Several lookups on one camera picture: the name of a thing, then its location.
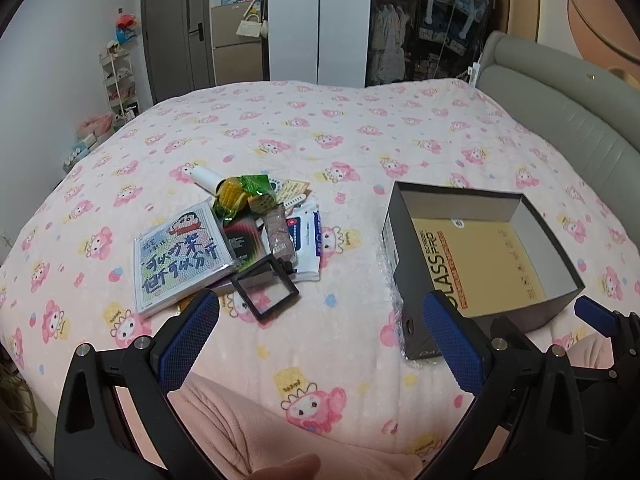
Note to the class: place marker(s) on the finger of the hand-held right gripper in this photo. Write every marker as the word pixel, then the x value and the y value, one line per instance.
pixel 595 315
pixel 510 330

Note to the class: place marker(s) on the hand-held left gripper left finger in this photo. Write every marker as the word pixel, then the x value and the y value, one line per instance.
pixel 192 332

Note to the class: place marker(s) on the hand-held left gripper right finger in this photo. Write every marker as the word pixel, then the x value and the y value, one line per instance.
pixel 452 345

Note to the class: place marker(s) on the black shoebox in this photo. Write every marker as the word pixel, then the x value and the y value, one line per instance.
pixel 400 240

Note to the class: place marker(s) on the white wet wipes pack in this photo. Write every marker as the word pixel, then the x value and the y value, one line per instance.
pixel 307 240

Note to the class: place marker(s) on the person's left hand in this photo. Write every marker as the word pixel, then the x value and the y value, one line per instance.
pixel 285 467

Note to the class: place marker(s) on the yellow flat package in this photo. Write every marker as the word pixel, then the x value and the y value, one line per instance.
pixel 500 260

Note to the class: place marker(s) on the cartoon printed booklet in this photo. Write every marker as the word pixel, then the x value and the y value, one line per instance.
pixel 180 255

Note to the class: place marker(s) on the clear bubble wrap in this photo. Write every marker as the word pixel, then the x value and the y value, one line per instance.
pixel 392 290

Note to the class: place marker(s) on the dark striped packet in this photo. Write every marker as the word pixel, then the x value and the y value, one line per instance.
pixel 240 240

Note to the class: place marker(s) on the mauve tube with black cap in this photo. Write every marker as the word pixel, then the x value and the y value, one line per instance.
pixel 277 232

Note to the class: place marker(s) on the yellow snack in green wrapper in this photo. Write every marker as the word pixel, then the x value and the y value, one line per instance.
pixel 234 195

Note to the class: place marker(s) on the white bottle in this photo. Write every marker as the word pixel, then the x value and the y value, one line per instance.
pixel 205 179

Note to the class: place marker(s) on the cream printed paper card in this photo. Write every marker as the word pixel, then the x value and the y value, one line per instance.
pixel 292 190

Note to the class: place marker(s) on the grey padded headboard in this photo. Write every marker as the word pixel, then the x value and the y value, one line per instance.
pixel 550 100

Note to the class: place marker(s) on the pile of pastel boxes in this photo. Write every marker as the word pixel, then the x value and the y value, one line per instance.
pixel 92 127

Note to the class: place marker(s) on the pink printed blanket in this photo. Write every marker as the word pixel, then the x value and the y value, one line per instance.
pixel 350 135

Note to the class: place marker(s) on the white shelf rack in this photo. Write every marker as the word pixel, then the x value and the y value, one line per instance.
pixel 120 85

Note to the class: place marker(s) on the white power strip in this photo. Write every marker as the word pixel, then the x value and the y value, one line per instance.
pixel 473 72

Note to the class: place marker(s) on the grey cabinet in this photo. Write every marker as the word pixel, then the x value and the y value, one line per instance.
pixel 235 60

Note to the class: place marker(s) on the grey door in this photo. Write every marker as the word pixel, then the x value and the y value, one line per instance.
pixel 175 30

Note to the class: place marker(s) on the white handbag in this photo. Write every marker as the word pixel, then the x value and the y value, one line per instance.
pixel 248 27

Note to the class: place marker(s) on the pink and blue toy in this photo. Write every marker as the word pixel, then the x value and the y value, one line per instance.
pixel 126 27

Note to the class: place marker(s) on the open closet with clothes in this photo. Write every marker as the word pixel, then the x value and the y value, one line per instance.
pixel 400 35

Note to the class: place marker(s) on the white wardrobe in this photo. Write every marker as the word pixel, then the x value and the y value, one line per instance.
pixel 320 20

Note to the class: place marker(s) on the black square frame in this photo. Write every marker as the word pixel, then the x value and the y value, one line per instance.
pixel 260 317

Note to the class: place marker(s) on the round wooden wall panel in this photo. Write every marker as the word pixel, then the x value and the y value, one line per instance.
pixel 575 0

